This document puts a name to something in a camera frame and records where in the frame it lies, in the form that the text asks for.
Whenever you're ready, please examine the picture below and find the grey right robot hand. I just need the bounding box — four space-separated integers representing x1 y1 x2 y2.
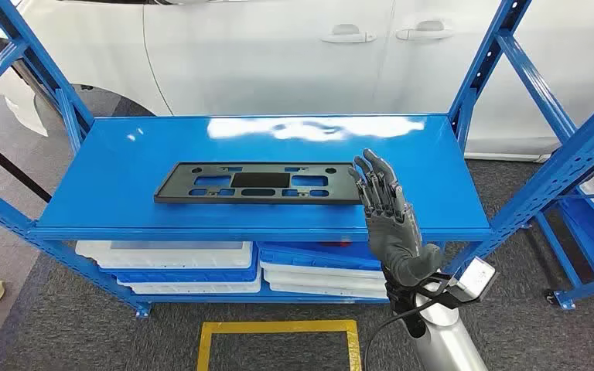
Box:
349 149 446 288

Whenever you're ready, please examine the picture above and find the black plastic plate bracket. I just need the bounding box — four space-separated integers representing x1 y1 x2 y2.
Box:
153 162 364 207

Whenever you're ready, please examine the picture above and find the blue steel shelf rack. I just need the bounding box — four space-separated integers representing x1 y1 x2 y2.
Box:
534 153 594 311
0 0 594 319

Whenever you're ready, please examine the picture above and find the white plastic tray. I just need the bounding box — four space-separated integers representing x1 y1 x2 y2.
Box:
260 262 387 281
263 271 387 291
268 281 389 300
118 271 262 295
75 240 254 270

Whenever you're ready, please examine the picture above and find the yellow floor tape square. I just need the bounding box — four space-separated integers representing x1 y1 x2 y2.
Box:
196 319 362 371

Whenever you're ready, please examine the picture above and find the white car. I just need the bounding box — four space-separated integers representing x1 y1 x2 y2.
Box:
0 0 594 162

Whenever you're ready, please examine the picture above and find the black slim bar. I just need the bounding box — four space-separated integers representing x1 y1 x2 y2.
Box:
0 127 52 203

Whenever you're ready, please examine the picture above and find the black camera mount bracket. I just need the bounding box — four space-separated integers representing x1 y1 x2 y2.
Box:
411 274 463 311

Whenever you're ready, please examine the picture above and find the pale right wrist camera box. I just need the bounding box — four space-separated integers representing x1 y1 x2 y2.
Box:
452 257 498 303

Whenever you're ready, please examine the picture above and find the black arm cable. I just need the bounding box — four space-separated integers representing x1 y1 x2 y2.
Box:
362 311 417 371

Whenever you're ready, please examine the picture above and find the white car door handle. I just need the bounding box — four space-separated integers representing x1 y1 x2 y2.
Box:
395 20 454 42
319 24 377 44

